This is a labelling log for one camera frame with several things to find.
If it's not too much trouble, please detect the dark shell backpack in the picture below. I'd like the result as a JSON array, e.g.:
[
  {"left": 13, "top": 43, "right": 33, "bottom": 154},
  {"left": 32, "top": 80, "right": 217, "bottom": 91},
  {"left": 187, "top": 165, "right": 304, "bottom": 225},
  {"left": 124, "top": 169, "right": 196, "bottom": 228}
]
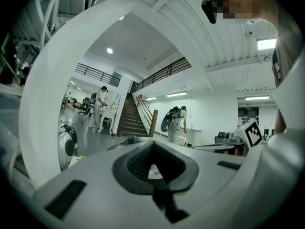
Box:
[{"left": 161, "top": 106, "right": 181, "bottom": 132}]

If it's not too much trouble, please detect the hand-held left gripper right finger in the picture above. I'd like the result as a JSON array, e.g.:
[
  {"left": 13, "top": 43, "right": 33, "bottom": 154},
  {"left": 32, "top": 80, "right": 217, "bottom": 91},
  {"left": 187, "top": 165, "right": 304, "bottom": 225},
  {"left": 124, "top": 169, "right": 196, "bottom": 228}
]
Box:
[{"left": 154, "top": 141, "right": 247, "bottom": 229}]

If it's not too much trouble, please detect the person's brown shirt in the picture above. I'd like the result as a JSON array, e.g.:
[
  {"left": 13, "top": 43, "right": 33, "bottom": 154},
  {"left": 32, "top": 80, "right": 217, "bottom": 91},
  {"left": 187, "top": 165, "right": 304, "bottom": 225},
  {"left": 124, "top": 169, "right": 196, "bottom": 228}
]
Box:
[{"left": 271, "top": 0, "right": 304, "bottom": 88}]

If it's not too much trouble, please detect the wooden stair handrail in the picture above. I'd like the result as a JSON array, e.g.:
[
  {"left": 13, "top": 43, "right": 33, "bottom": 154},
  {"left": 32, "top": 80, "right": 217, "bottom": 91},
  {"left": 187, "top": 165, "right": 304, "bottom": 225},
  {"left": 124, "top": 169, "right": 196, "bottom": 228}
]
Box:
[{"left": 136, "top": 94, "right": 159, "bottom": 137}]

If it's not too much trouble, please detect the black head-worn camera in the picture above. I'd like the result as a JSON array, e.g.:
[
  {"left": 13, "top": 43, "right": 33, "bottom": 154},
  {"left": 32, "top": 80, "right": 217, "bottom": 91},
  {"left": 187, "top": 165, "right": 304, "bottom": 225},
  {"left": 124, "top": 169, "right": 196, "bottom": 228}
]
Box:
[{"left": 201, "top": 0, "right": 224, "bottom": 25}]

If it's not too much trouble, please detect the white metal shelf rack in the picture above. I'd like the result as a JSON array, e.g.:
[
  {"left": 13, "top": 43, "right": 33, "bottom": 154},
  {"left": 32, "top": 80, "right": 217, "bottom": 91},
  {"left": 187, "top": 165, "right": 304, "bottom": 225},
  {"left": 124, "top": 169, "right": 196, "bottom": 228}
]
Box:
[{"left": 9, "top": 0, "right": 96, "bottom": 49}]

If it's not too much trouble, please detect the white console table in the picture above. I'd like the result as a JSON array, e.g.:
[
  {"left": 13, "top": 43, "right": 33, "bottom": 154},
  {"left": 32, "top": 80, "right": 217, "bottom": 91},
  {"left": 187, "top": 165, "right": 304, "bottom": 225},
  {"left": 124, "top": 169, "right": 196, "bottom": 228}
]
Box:
[{"left": 101, "top": 110, "right": 118, "bottom": 135}]

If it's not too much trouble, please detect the dark wooden staircase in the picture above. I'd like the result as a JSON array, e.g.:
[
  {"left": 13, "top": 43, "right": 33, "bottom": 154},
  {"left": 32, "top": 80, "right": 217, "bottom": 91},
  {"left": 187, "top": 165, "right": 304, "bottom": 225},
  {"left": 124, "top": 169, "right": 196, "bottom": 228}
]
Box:
[{"left": 116, "top": 92, "right": 155, "bottom": 138}]

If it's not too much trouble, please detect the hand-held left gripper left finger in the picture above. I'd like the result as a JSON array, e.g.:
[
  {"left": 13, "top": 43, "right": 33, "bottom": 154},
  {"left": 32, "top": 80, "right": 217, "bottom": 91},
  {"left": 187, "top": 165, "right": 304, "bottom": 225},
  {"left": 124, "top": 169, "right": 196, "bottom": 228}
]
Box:
[{"left": 32, "top": 141, "right": 168, "bottom": 229}]

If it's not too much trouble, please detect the black balcony railing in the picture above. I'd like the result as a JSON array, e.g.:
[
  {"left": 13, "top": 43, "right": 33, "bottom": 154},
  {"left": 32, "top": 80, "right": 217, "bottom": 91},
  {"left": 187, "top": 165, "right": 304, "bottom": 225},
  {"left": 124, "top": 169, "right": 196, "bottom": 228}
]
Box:
[
  {"left": 135, "top": 57, "right": 193, "bottom": 92},
  {"left": 75, "top": 63, "right": 121, "bottom": 88}
]

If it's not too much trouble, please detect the person's face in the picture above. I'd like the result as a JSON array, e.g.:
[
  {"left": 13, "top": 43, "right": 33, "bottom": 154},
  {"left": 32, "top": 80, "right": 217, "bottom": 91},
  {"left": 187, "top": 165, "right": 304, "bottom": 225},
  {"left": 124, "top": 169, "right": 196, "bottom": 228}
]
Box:
[{"left": 214, "top": 0, "right": 278, "bottom": 23}]

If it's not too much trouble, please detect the white ornate stool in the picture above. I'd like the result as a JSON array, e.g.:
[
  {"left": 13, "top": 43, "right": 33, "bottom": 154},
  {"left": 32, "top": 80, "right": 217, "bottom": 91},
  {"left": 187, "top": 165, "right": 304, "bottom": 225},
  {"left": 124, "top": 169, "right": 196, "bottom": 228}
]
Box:
[{"left": 177, "top": 136, "right": 189, "bottom": 148}]

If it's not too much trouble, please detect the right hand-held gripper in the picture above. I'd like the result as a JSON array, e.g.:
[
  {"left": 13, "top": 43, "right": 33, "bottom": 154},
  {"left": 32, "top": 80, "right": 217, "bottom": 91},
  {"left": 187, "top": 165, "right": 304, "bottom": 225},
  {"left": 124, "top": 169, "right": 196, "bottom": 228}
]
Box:
[{"left": 192, "top": 119, "right": 264, "bottom": 156}]

